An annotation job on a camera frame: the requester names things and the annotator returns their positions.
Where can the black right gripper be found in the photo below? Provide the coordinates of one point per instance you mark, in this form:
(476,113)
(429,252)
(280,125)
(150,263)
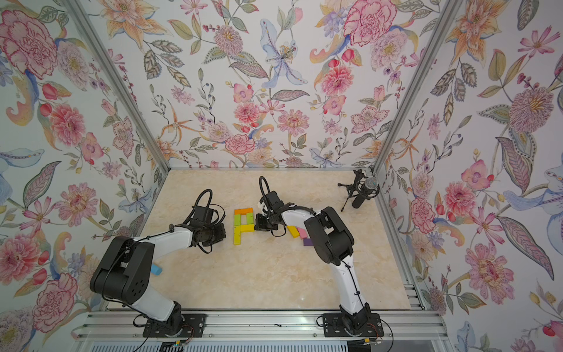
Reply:
(259,225)

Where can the yellow long block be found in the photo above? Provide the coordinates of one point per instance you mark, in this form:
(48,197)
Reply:
(247,228)
(293,231)

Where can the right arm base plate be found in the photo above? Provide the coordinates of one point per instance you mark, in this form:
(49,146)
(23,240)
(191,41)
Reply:
(338,325)

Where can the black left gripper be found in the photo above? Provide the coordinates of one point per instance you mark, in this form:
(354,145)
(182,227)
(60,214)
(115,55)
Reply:
(221,234)

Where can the light pink block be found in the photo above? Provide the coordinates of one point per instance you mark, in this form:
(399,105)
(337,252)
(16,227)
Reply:
(302,233)

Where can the light blue block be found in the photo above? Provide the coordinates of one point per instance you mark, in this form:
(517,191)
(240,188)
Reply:
(156,270)

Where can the aluminium frame rail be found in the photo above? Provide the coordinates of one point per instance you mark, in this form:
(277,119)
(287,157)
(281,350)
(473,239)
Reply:
(239,325)

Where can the yellow green block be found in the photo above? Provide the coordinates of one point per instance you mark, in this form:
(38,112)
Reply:
(237,236)

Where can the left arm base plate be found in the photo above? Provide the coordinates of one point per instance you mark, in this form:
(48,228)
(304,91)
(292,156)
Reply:
(178,326)

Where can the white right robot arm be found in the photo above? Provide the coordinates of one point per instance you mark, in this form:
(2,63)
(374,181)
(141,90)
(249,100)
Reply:
(333,243)

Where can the orange long block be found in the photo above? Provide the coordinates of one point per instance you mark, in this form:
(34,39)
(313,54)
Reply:
(244,211)

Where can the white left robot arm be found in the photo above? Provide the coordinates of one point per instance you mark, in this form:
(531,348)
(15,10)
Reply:
(123,275)

